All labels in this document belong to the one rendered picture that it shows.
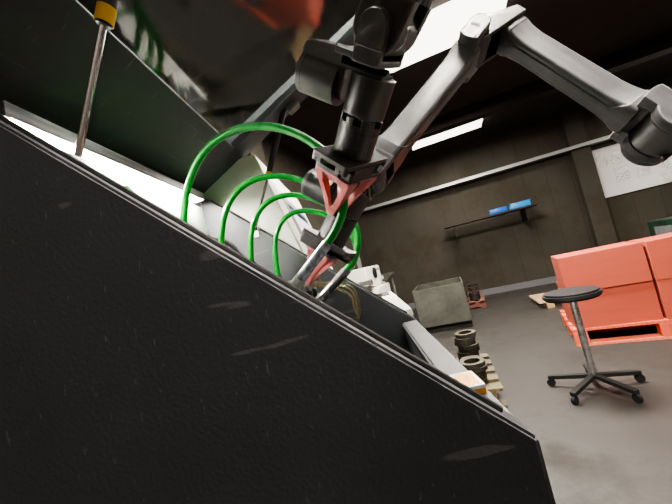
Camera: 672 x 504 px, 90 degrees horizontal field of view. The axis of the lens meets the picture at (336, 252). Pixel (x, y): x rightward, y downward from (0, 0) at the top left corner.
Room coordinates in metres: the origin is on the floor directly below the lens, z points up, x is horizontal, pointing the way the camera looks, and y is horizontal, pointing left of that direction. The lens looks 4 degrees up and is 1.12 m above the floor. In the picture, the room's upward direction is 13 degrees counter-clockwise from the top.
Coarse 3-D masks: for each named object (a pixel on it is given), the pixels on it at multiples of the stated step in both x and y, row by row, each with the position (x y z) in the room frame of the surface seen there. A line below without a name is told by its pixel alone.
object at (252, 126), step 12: (228, 132) 0.59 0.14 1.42; (240, 132) 0.58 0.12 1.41; (288, 132) 0.53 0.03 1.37; (300, 132) 0.53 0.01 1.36; (216, 144) 0.61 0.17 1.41; (312, 144) 0.52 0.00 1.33; (204, 156) 0.63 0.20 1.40; (192, 168) 0.63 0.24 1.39; (192, 180) 0.65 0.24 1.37; (180, 216) 0.66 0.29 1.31; (336, 228) 0.52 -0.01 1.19
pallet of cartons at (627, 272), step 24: (648, 240) 2.79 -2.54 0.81; (576, 264) 2.99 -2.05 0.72; (600, 264) 2.92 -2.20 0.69; (624, 264) 2.85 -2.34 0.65; (648, 264) 2.83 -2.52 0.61; (624, 288) 2.88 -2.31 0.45; (648, 288) 2.82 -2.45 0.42; (600, 312) 2.97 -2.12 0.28; (624, 312) 2.90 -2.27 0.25; (648, 312) 2.83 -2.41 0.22; (576, 336) 3.06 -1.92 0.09; (624, 336) 2.99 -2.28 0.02; (648, 336) 2.86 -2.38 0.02
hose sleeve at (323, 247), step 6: (324, 240) 0.53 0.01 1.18; (318, 246) 0.53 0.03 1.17; (324, 246) 0.52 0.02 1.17; (330, 246) 0.53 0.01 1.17; (318, 252) 0.53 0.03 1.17; (324, 252) 0.53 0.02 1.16; (312, 258) 0.54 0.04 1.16; (318, 258) 0.53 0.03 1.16; (306, 264) 0.54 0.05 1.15; (312, 264) 0.54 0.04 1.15; (300, 270) 0.55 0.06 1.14; (306, 270) 0.54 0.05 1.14; (312, 270) 0.55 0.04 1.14; (300, 276) 0.55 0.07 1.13; (306, 276) 0.55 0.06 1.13
